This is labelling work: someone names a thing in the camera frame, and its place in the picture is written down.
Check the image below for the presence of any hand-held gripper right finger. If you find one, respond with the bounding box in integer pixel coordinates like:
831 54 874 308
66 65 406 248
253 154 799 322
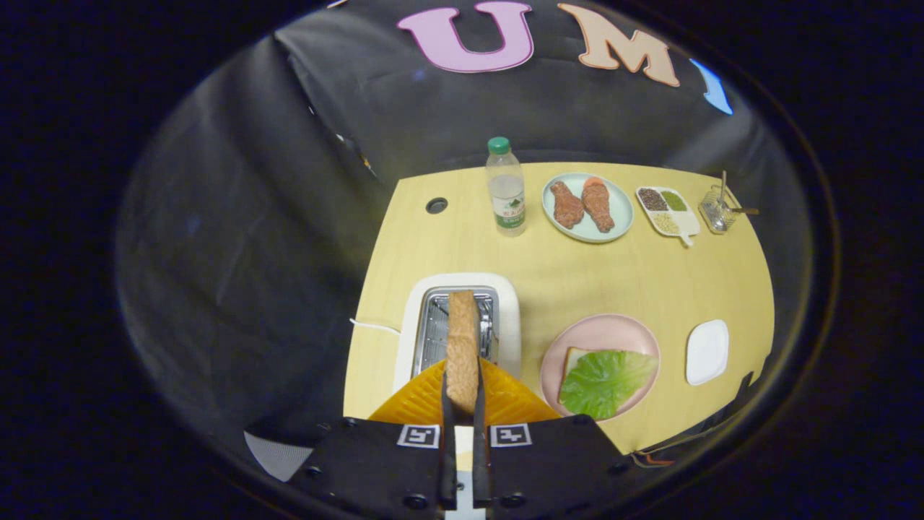
473 358 637 517

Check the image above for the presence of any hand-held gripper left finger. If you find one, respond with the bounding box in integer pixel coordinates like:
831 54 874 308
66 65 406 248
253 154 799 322
287 358 458 517

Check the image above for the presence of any green lettuce leaf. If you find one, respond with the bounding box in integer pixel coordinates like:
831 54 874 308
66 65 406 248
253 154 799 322
558 350 659 420

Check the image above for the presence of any toasted bread slice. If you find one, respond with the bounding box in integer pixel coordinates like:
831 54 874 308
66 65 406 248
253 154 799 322
445 290 481 416

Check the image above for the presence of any pink round plate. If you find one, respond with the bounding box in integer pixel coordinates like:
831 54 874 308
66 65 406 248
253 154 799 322
540 313 661 422

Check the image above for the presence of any white toaster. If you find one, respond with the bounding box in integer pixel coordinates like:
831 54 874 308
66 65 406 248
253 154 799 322
393 272 522 394

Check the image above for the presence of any small white square plate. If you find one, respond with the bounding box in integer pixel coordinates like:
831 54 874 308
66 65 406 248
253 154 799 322
685 319 730 386

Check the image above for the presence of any pale green round plate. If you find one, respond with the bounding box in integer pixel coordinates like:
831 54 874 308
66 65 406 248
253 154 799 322
541 172 635 244

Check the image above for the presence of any brown meat piece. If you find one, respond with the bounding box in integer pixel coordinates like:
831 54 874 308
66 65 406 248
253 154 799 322
582 182 616 233
550 181 585 230

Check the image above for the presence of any clear plastic water bottle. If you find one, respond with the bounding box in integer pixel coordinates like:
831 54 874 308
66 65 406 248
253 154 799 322
485 136 528 238

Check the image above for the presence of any white divided dish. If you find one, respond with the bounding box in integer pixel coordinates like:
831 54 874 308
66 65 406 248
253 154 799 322
635 186 702 248

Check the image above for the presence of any black backdrop cloth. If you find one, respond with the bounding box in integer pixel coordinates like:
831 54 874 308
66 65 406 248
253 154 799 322
115 0 816 463

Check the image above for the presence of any wire mesh utensil basket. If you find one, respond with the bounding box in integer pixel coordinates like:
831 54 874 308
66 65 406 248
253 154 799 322
698 184 738 235

